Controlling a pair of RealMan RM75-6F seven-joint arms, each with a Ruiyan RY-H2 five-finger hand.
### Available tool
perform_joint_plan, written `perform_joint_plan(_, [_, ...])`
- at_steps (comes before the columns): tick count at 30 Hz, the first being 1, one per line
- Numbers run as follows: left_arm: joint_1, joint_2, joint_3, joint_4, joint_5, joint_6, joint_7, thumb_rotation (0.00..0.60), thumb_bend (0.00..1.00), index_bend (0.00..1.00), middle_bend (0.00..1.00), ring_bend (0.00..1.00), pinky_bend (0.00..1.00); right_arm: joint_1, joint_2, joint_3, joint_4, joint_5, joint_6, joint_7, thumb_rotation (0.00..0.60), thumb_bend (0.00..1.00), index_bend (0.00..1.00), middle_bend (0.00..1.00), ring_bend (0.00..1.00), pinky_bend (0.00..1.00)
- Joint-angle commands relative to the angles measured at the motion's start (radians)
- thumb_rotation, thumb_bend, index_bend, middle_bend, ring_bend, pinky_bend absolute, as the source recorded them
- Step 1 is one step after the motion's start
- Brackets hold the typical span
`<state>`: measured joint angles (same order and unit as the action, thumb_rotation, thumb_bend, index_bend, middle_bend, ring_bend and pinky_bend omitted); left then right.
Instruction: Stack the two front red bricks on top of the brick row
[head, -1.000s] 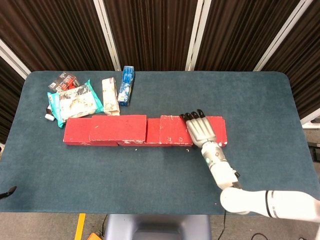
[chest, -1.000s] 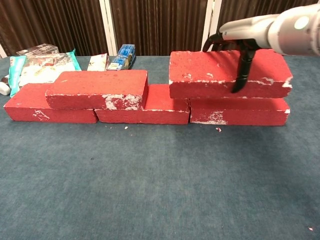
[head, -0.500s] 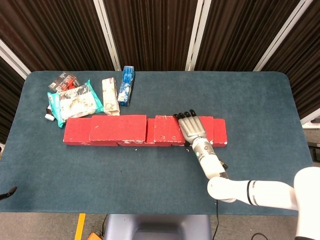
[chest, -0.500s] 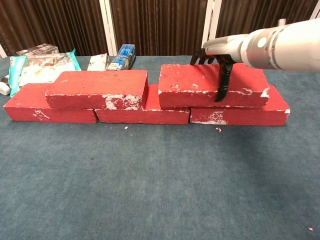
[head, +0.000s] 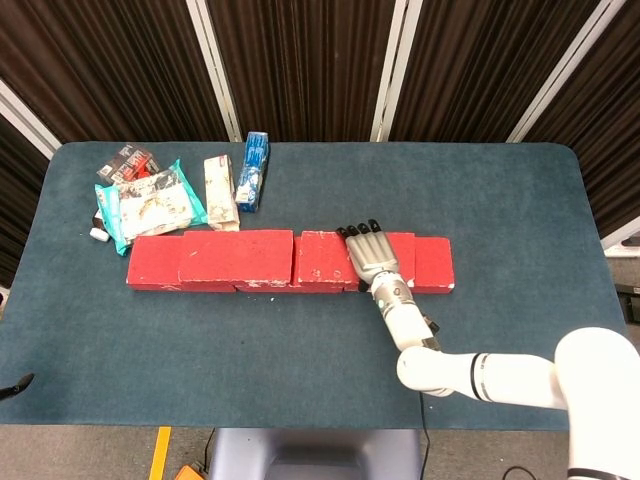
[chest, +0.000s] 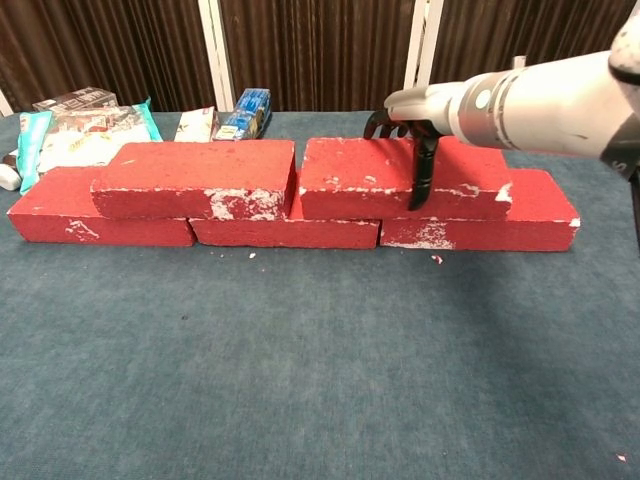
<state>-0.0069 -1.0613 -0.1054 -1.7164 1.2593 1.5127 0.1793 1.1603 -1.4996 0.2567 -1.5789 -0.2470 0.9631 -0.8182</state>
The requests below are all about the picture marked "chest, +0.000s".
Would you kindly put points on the white snack packet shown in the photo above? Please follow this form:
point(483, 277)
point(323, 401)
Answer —
point(195, 127)

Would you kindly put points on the white partition frame post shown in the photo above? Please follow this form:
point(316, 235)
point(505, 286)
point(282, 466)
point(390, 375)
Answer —
point(422, 45)
point(217, 55)
point(4, 105)

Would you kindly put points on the blue snack box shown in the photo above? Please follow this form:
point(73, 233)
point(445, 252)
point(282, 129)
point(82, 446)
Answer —
point(247, 112)

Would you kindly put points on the small white bottle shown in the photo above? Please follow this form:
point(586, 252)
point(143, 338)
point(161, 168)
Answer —
point(9, 177)

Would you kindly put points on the red brick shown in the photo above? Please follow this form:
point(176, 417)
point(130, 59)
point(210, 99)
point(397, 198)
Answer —
point(210, 165)
point(55, 205)
point(280, 235)
point(360, 165)
point(500, 235)

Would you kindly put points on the blue felt table cover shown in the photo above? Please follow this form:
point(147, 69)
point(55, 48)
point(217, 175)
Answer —
point(250, 350)

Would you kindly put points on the black red snack box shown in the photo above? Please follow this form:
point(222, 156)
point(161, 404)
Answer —
point(75, 98)

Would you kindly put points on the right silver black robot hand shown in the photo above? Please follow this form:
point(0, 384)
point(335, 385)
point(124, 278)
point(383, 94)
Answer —
point(425, 102)

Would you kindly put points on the brown corrugated partition panel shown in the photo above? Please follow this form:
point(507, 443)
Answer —
point(320, 50)
point(500, 30)
point(100, 45)

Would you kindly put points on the small dark brown item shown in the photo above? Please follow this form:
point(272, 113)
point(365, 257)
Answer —
point(9, 159)

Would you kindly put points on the teal white snack bag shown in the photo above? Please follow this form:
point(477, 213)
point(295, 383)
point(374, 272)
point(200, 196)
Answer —
point(75, 140)

